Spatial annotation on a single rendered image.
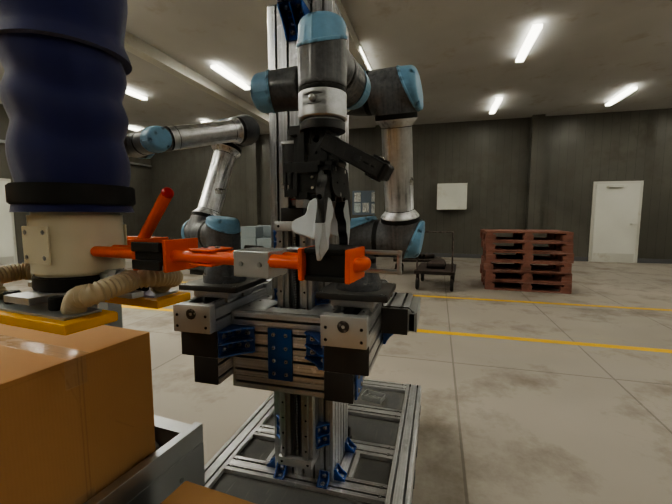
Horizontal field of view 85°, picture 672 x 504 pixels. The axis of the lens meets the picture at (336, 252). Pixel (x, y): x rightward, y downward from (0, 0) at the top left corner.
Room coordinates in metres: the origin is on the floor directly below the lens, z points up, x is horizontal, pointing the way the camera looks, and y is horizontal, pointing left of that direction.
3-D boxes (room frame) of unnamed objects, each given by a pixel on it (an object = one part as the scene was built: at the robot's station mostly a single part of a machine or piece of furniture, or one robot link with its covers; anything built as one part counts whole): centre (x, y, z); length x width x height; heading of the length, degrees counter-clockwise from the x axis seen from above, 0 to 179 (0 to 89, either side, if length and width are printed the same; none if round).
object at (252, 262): (0.62, 0.13, 1.19); 0.07 x 0.07 x 0.04; 68
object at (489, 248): (6.42, -3.30, 0.50); 1.37 x 0.94 x 1.00; 73
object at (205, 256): (0.84, 0.33, 1.20); 0.93 x 0.30 x 0.04; 68
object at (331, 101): (0.59, 0.02, 1.44); 0.08 x 0.08 x 0.05
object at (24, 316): (0.71, 0.60, 1.10); 0.34 x 0.10 x 0.05; 68
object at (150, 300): (0.89, 0.53, 1.10); 0.34 x 0.10 x 0.05; 68
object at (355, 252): (0.57, 0.01, 1.20); 0.08 x 0.07 x 0.05; 68
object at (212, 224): (1.32, 0.41, 1.20); 0.13 x 0.12 x 0.14; 51
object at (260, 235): (7.73, 1.45, 0.52); 1.04 x 0.70 x 1.05; 165
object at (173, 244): (0.70, 0.33, 1.20); 0.10 x 0.08 x 0.06; 158
